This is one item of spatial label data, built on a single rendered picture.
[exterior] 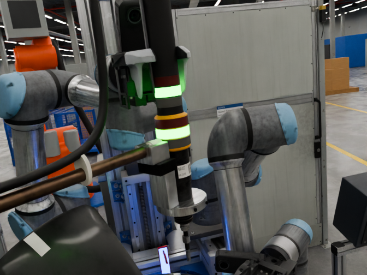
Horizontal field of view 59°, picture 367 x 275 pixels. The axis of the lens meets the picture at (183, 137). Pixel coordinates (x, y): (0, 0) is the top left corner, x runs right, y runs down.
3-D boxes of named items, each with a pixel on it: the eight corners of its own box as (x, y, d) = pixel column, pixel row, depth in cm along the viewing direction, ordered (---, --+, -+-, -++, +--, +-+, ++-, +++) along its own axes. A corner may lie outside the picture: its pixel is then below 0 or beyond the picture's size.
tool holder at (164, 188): (173, 229, 38) (163, 149, 36) (135, 215, 43) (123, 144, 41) (218, 200, 45) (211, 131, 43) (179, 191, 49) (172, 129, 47)
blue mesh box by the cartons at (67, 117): (60, 159, 676) (51, 113, 654) (80, 145, 798) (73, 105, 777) (102, 155, 672) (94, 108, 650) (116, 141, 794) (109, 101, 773)
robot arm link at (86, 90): (72, 100, 109) (189, 131, 81) (41, 105, 101) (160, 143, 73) (69, 64, 105) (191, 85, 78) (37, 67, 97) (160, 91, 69)
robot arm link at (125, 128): (164, 139, 72) (157, 90, 70) (126, 154, 64) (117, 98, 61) (138, 138, 77) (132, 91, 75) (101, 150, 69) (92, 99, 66)
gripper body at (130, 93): (177, 102, 49) (152, 97, 59) (170, 42, 47) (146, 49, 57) (127, 109, 46) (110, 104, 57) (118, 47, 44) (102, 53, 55)
